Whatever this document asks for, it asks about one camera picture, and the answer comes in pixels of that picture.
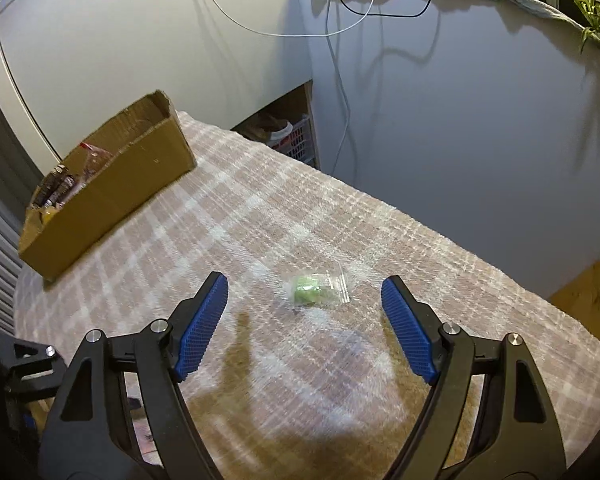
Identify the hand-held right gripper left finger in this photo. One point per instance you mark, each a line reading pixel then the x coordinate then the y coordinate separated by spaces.
pixel 205 330

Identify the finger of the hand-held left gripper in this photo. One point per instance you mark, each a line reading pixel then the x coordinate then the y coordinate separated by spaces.
pixel 35 365

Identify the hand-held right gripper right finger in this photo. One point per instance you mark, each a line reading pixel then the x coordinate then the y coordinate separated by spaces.
pixel 410 330

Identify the green candy clear packet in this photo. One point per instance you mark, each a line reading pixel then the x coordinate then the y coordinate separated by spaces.
pixel 307 290

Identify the cardboard box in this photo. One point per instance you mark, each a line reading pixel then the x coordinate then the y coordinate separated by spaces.
pixel 110 200

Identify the brown blue chocolate bar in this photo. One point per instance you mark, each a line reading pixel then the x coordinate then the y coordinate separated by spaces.
pixel 55 187

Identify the clear plastic snack packet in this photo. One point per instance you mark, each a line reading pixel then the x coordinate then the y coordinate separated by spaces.
pixel 95 157

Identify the plaid blanket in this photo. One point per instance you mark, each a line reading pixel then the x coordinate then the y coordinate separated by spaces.
pixel 330 220

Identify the wooden furniture piece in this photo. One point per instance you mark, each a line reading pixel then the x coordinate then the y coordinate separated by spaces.
pixel 592 295

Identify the white plastic storage basket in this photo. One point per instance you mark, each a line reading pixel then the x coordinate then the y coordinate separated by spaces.
pixel 300 145

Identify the green potted plant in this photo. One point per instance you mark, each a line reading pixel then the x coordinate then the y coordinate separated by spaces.
pixel 592 15

